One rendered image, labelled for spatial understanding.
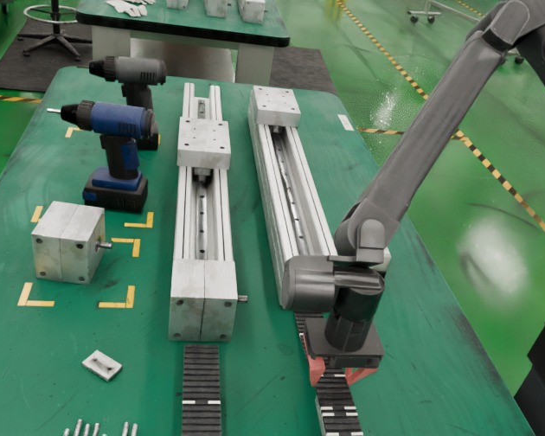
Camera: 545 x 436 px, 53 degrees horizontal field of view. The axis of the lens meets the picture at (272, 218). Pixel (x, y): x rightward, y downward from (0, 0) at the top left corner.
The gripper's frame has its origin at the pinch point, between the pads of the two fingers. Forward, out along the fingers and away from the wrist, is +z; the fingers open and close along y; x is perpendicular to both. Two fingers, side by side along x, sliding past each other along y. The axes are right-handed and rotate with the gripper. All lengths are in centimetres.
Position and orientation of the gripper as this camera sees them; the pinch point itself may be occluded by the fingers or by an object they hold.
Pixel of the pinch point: (330, 379)
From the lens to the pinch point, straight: 84.0
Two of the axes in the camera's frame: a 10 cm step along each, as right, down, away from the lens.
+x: 1.2, 5.7, -8.1
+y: -9.8, -0.6, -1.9
